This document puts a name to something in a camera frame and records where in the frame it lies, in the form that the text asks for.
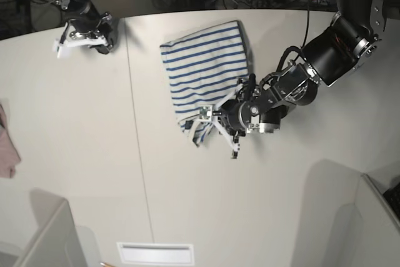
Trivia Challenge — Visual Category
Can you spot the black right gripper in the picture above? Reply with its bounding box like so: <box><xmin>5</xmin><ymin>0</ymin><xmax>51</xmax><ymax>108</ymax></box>
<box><xmin>49</xmin><ymin>0</ymin><xmax>114</xmax><ymax>54</ymax></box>

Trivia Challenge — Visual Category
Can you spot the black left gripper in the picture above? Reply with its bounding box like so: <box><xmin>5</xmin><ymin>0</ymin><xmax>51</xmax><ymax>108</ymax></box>
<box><xmin>218</xmin><ymin>60</ymin><xmax>321</xmax><ymax>143</ymax></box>

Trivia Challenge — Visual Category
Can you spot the blue white striped T-shirt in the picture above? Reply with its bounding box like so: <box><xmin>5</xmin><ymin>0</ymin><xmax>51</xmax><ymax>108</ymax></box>
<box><xmin>159</xmin><ymin>21</ymin><xmax>249</xmax><ymax>146</ymax></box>

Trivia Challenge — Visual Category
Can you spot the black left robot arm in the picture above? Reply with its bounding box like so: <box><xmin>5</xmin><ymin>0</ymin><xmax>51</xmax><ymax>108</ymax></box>
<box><xmin>219</xmin><ymin>0</ymin><xmax>399</xmax><ymax>142</ymax></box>

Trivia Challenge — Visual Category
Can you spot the pink cloth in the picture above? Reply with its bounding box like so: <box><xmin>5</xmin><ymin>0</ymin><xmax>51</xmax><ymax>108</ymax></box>
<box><xmin>0</xmin><ymin>106</ymin><xmax>21</xmax><ymax>179</ymax></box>

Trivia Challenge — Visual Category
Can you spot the black keyboard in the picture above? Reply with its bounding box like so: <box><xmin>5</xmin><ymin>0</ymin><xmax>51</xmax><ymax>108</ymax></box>
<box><xmin>383</xmin><ymin>184</ymin><xmax>400</xmax><ymax>217</ymax></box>

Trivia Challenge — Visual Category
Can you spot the right grey partition panel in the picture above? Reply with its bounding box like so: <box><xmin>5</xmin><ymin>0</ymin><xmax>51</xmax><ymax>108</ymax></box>
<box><xmin>324</xmin><ymin>174</ymin><xmax>399</xmax><ymax>266</ymax></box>

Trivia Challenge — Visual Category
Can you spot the grey partition panel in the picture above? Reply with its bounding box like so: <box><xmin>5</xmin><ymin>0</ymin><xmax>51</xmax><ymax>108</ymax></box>
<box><xmin>1</xmin><ymin>188</ymin><xmax>88</xmax><ymax>266</ymax></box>
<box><xmin>324</xmin><ymin>174</ymin><xmax>399</xmax><ymax>266</ymax></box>

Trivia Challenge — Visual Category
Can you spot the left grey partition panel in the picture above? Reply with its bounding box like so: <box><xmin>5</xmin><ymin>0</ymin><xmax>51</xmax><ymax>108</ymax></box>
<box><xmin>1</xmin><ymin>188</ymin><xmax>88</xmax><ymax>266</ymax></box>

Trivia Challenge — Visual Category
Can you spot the white table inlay plate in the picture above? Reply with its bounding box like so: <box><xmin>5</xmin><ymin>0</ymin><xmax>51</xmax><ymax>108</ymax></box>
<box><xmin>117</xmin><ymin>242</ymin><xmax>195</xmax><ymax>266</ymax></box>

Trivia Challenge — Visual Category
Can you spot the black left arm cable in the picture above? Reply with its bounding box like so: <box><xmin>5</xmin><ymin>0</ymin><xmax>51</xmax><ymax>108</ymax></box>
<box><xmin>274</xmin><ymin>0</ymin><xmax>313</xmax><ymax>76</ymax></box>

